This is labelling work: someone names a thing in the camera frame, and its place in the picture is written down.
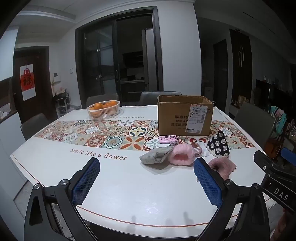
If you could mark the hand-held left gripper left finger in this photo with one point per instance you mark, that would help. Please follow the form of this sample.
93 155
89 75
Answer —
86 180

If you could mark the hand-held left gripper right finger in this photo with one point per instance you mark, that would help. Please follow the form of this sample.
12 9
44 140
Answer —
208 183

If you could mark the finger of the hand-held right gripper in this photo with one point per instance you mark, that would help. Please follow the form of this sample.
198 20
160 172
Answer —
262 160
289 154

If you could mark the pink knit cloth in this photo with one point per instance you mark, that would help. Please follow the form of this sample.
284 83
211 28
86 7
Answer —
222 165

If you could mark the clear tape roll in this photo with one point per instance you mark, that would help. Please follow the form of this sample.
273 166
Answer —
197 148

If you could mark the pink fluffy headband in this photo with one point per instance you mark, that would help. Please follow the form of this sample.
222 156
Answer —
181 157

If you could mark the black white patterned cloth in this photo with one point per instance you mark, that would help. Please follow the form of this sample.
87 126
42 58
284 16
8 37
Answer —
218 144

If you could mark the grey cloth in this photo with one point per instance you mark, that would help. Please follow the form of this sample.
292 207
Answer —
153 156

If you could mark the brown cardboard box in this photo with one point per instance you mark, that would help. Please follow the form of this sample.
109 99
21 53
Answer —
175 115

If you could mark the person's right hand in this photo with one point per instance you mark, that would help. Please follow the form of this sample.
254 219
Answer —
286 224

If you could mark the grey dining chair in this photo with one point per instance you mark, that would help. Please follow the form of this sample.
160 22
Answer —
254 125
34 127
101 98
150 97

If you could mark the teal striped clothing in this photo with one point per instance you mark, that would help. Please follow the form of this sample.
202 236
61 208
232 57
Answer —
278 118

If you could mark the pink tissue packet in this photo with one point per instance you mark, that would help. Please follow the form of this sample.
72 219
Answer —
168 139

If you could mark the low display shelf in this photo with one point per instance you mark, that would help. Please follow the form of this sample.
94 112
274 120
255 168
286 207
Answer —
238 103

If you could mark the dark sideboard cabinet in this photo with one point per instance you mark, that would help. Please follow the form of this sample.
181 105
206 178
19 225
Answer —
270 95

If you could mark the white plastic fruit basket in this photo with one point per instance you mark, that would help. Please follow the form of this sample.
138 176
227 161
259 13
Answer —
104 113

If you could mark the orange fruit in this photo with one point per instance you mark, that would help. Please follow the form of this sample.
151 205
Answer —
106 105
97 106
113 103

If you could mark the white shoe rack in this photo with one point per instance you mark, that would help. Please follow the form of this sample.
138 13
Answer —
62 102

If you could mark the dark wooden wardrobe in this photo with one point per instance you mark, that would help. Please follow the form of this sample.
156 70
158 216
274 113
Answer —
240 69

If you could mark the dark interior door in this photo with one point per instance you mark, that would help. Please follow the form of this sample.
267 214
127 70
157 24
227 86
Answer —
220 74

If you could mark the brown wooden door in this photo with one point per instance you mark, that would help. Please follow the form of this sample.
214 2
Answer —
41 92

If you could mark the red white door poster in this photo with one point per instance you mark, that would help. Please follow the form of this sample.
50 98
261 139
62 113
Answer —
27 81

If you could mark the dark sliding glass door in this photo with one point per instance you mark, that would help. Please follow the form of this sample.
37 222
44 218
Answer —
99 60

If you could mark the grey refrigerator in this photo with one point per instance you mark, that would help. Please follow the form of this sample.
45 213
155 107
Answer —
149 60

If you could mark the white wall intercom panel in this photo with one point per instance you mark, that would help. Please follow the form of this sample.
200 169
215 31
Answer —
55 75

